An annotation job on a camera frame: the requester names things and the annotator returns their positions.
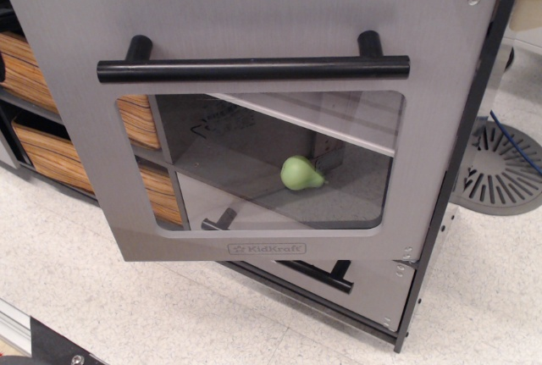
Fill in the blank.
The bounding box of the aluminium rail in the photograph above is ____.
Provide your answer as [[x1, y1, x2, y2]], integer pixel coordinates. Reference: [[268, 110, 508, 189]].
[[1, 299, 32, 357]]

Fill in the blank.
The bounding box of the wood grain bin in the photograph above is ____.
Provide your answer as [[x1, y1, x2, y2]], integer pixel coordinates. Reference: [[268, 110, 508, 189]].
[[1, 32, 160, 150], [11, 111, 182, 225]]

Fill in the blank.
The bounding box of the black drawer handle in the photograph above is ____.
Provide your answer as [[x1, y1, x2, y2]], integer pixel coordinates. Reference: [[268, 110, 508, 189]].
[[202, 208, 354, 294]]

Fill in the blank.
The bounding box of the green toy pear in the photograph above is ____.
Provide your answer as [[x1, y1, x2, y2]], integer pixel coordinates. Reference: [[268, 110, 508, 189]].
[[280, 155, 328, 191]]

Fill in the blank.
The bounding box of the blue cable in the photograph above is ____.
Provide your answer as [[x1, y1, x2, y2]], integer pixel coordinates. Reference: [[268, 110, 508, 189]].
[[489, 109, 542, 175]]

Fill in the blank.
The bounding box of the black oven door handle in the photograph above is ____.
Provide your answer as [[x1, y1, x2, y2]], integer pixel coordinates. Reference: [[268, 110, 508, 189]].
[[97, 30, 411, 84]]

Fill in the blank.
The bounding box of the lower wood grain bin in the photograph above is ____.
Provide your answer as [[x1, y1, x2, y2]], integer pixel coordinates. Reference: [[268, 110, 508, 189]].
[[11, 111, 182, 225]]

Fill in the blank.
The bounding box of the grey oven rack shelf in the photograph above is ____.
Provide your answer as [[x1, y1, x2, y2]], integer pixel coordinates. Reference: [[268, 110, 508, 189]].
[[211, 91, 405, 158]]

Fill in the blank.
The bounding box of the black base plate with screw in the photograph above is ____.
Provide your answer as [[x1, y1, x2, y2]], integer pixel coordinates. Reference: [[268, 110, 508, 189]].
[[30, 317, 106, 365]]

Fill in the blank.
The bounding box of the upper wood grain bin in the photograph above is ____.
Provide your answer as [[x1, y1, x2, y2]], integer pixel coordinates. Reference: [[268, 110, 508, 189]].
[[1, 32, 160, 150]]

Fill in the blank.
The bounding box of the grey round slotted base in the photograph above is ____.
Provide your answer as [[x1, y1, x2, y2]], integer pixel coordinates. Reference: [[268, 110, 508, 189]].
[[451, 120, 541, 216]]

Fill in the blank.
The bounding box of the grey toy oven door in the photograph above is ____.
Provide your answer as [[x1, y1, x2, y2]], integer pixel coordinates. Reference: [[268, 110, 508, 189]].
[[3, 0, 501, 263]]

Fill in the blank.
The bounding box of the grey lower oven drawer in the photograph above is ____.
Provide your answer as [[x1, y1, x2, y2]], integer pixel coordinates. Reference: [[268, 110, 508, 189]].
[[249, 259, 415, 331]]

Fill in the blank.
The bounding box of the black toy kitchen frame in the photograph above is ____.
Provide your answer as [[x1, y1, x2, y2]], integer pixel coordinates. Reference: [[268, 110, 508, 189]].
[[0, 0, 521, 354]]

